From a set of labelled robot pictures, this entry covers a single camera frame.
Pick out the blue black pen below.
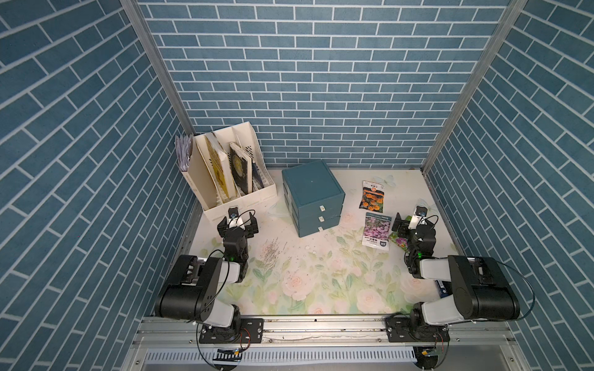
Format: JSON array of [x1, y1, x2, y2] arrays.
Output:
[[436, 280, 453, 298]]

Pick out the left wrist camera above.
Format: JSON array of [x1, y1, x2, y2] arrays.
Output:
[[227, 207, 244, 228]]

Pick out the pink flower seed bag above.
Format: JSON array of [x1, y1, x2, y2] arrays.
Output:
[[362, 213, 392, 251]]

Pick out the yellow cover book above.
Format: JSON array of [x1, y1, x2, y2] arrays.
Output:
[[205, 133, 237, 203]]

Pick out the cream file organizer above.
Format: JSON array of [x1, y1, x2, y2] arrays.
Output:
[[175, 122, 277, 222]]

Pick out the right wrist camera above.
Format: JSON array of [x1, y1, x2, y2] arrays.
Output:
[[408, 206, 428, 230]]

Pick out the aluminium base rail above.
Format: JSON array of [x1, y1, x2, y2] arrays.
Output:
[[122, 315, 529, 370]]

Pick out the purple paper stack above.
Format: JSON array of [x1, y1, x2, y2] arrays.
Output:
[[175, 134, 193, 172]]

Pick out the green zinnia seed bag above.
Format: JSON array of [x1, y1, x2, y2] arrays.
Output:
[[389, 232, 408, 251]]

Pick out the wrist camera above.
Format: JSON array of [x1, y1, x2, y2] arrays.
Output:
[[227, 207, 244, 228], [408, 206, 428, 230]]

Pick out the dark sunflower cover book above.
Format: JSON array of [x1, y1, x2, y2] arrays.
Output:
[[230, 142, 253, 195]]

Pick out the orange flower seed bag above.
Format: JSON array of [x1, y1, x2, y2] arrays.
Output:
[[359, 181, 385, 213]]

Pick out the teal plastic drawer cabinet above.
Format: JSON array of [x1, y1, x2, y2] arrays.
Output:
[[282, 160, 345, 237]]

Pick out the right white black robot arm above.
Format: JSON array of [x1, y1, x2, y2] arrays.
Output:
[[385, 207, 521, 343]]

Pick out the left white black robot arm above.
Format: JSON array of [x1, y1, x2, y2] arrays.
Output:
[[155, 209, 258, 344]]

